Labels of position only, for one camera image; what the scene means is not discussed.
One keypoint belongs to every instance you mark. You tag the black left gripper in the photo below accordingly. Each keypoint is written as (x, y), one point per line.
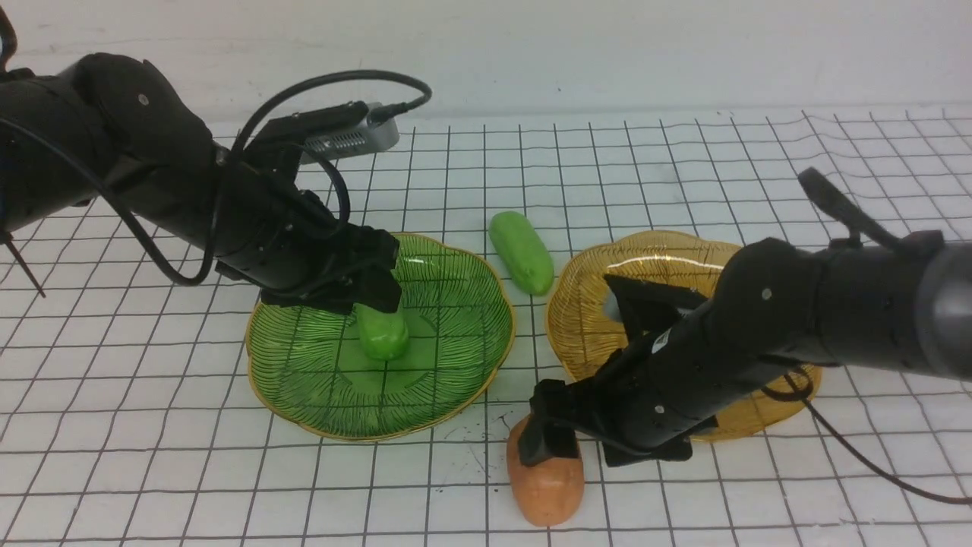
(314, 263)

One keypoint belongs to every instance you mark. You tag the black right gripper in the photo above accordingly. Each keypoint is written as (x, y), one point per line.
(636, 405)

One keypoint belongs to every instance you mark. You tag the orange toy potato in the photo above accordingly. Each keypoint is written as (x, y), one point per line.
(549, 493)

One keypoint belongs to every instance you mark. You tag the green toy cucumber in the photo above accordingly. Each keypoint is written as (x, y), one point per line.
(523, 252)
(383, 336)

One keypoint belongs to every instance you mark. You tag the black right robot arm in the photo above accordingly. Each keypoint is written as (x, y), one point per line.
(775, 307)

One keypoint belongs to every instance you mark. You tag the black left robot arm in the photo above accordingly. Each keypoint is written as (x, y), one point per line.
(271, 210)

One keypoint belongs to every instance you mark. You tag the green glass plate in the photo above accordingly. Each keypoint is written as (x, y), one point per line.
(308, 366)

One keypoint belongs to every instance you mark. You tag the amber glass plate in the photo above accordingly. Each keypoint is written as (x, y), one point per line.
(582, 334)

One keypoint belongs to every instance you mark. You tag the white grid tablecloth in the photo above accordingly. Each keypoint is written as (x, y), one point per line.
(127, 418)

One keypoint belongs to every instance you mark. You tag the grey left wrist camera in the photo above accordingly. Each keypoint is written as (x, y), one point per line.
(341, 131)

